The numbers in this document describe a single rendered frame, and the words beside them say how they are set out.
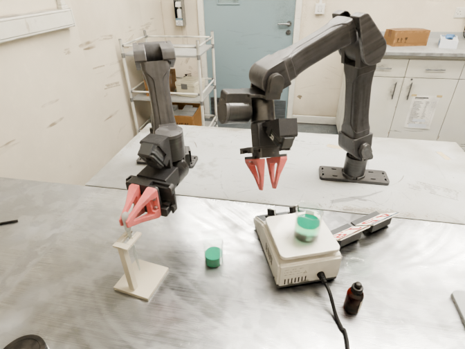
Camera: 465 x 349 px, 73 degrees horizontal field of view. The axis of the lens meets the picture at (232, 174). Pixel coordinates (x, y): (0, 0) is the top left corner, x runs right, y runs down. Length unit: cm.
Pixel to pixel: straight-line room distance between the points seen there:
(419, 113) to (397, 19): 91
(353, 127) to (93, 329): 75
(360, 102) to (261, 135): 30
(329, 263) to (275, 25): 298
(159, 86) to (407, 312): 68
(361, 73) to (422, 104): 237
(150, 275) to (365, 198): 60
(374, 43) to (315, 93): 279
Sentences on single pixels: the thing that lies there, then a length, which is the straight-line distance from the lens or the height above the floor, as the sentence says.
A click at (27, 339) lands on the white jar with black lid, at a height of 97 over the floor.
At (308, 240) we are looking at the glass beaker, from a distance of 62.
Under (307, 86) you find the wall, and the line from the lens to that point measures 357.
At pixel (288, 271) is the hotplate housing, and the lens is 63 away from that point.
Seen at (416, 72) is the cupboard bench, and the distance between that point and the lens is 308.
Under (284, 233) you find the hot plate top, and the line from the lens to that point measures 65.
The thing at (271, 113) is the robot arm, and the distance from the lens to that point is 71.
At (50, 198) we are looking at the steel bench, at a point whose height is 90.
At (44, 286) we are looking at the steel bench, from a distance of 78.
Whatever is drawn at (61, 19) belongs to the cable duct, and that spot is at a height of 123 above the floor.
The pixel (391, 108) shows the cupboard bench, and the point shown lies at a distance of 313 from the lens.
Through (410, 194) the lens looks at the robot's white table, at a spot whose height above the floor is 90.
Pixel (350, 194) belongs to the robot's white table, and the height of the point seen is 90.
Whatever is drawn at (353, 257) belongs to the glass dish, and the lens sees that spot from 76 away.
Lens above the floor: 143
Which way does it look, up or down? 32 degrees down
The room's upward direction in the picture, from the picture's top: 1 degrees counter-clockwise
